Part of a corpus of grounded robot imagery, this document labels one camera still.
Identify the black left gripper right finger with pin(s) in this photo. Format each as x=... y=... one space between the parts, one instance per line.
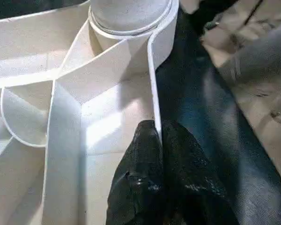
x=192 y=187

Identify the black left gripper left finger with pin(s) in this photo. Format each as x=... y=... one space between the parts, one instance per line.
x=136 y=183

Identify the white plastic table top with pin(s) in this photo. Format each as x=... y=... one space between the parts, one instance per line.
x=37 y=47

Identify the white plastic table leg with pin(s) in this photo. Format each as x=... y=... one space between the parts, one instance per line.
x=131 y=14

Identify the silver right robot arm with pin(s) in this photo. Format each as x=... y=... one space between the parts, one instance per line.
x=257 y=56

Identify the black stand leg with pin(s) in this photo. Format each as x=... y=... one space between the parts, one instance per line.
x=255 y=10

